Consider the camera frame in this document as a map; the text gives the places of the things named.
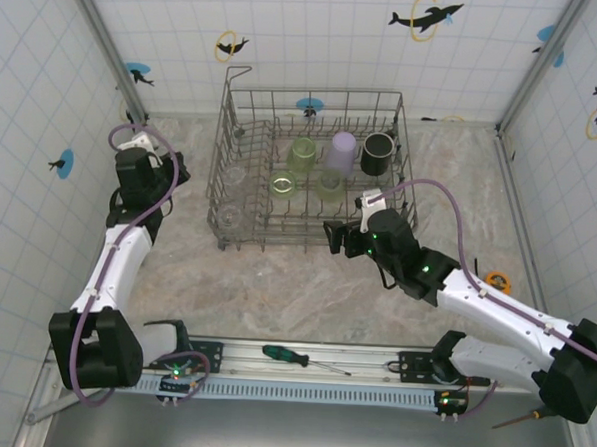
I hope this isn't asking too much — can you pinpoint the grey wire dish rack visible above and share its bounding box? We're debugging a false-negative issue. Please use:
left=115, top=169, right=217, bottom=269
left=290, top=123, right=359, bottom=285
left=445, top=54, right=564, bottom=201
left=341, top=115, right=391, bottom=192
left=202, top=64, right=427, bottom=261

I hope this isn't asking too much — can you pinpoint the black mug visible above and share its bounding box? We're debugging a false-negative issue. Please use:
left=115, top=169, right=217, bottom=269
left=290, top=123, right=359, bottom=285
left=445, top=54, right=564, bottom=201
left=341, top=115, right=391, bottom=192
left=359, top=129, right=400, bottom=179

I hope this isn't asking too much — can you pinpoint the clear ribbed glass tumbler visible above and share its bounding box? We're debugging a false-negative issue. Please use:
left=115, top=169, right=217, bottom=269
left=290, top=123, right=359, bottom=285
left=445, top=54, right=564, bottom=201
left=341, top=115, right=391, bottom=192
left=215, top=202, right=244, bottom=231
left=220, top=164, right=246, bottom=192

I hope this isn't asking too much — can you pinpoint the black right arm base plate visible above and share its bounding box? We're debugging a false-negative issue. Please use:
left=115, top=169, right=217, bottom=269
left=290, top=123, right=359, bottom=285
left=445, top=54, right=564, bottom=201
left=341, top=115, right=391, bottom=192
left=396, top=349, right=493, bottom=389

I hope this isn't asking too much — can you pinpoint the lilac plastic cup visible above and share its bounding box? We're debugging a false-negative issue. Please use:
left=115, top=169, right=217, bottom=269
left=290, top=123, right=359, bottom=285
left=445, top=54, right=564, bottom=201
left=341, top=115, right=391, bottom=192
left=323, top=129, right=358, bottom=176

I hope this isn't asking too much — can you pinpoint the aluminium mounting rail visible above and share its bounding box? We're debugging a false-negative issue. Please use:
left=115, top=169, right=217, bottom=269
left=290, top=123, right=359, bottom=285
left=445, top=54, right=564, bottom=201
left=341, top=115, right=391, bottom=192
left=45, top=325, right=593, bottom=398

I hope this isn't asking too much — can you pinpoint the blue oval fish sticker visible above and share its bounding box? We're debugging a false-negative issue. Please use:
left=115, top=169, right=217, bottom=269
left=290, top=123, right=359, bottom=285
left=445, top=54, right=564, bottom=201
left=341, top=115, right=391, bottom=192
left=294, top=96, right=325, bottom=120
left=530, top=24, right=567, bottom=68
left=123, top=61, right=157, bottom=88
left=47, top=147, right=76, bottom=179

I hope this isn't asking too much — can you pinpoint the green handled screwdriver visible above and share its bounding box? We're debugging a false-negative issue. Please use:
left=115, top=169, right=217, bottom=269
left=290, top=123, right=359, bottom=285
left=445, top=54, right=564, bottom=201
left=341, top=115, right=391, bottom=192
left=261, top=344, right=354, bottom=376

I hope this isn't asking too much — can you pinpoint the black seal ring sticker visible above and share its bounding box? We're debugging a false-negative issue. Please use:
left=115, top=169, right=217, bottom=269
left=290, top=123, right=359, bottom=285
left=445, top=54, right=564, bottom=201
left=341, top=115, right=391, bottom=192
left=118, top=98, right=139, bottom=135

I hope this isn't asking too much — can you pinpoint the low black ring sticker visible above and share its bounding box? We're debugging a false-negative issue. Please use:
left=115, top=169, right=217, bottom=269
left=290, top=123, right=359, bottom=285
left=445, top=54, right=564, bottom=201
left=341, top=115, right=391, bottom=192
left=420, top=113, right=466, bottom=125

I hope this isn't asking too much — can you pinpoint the steel adjustable wrench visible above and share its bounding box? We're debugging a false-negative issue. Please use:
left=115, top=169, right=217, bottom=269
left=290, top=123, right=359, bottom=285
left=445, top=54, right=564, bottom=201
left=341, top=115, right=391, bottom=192
left=23, top=386, right=78, bottom=428

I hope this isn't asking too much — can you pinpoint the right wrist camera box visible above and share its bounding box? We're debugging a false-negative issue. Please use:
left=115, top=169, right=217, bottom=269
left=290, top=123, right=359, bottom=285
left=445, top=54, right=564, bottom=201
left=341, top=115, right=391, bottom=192
left=352, top=186, right=384, bottom=234

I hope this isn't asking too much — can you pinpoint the aluminium frame post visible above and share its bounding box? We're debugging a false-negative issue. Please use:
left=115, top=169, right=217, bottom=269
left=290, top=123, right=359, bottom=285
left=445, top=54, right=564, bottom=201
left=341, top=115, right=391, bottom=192
left=53, top=0, right=156, bottom=127
left=495, top=0, right=592, bottom=142

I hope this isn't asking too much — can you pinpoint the slotted white cable duct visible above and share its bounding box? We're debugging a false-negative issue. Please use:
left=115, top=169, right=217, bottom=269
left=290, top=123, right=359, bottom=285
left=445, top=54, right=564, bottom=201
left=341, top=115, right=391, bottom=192
left=61, top=368, right=471, bottom=412

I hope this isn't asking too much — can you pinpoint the aluminium side rail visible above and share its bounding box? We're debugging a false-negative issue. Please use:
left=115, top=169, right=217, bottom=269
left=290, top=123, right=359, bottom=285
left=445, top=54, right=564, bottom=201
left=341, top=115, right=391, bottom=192
left=486, top=128, right=573, bottom=353

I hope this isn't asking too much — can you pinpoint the yellow tape measure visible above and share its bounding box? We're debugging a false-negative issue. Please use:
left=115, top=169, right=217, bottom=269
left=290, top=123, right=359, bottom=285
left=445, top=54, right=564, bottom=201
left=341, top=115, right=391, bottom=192
left=484, top=270, right=512, bottom=296

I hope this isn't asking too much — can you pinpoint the tall green glass tumbler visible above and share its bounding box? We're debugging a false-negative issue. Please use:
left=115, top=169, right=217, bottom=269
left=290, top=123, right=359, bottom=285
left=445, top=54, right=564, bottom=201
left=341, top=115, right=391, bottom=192
left=285, top=136, right=318, bottom=174

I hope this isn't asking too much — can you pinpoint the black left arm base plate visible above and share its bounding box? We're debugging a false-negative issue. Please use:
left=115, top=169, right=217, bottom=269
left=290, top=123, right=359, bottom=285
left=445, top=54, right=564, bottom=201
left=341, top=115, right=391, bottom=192
left=140, top=335, right=224, bottom=376

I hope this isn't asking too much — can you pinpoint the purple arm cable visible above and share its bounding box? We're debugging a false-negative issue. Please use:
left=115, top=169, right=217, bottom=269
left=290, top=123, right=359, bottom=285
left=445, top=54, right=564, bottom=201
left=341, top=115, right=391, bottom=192
left=66, top=120, right=222, bottom=413
left=362, top=176, right=597, bottom=430

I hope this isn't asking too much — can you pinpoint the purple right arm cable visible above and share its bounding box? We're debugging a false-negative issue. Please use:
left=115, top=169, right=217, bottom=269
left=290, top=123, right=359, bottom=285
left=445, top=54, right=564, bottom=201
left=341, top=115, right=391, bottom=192
left=362, top=176, right=597, bottom=430

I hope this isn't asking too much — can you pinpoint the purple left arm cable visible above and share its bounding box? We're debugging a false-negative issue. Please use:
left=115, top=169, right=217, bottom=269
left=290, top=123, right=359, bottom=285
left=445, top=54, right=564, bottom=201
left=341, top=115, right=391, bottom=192
left=66, top=120, right=222, bottom=413

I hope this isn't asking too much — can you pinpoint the frosted pale green cup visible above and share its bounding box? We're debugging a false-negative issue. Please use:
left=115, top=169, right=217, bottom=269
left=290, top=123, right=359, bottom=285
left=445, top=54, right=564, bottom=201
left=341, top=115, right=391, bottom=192
left=314, top=169, right=347, bottom=206

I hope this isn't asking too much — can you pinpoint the short green glass tumbler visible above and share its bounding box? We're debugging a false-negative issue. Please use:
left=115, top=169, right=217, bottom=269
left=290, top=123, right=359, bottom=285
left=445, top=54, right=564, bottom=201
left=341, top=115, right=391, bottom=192
left=267, top=169, right=301, bottom=202

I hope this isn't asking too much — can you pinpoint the large dolphin ring sticker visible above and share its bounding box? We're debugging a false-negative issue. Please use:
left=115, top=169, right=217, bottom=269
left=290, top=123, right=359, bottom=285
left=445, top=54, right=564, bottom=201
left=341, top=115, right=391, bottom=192
left=386, top=0, right=465, bottom=46

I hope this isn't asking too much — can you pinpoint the black yellow screwdriver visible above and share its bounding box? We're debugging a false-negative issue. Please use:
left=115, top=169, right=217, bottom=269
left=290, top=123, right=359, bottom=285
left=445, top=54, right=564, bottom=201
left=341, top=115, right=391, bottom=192
left=491, top=403, right=545, bottom=433

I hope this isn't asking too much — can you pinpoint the small dolphin ring sticker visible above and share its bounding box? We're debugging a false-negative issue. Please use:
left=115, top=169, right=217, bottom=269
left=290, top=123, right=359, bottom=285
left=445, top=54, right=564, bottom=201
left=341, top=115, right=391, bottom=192
left=214, top=28, right=252, bottom=65

